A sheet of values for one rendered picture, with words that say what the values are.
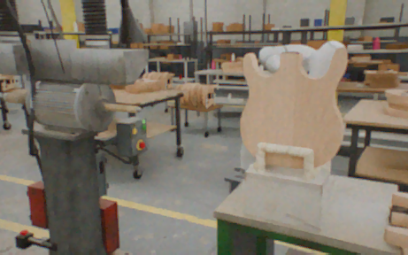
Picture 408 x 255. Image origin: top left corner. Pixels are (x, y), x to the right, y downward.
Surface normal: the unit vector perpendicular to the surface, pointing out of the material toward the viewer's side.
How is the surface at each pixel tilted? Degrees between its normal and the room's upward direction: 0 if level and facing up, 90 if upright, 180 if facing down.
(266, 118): 91
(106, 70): 90
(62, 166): 90
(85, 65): 90
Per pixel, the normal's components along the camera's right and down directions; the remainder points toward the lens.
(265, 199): -0.46, 0.22
